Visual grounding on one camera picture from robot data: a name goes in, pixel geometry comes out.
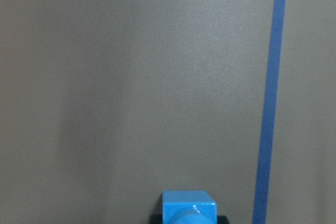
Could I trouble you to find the small blue toy block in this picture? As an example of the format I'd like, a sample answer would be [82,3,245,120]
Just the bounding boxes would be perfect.
[162,190,217,224]

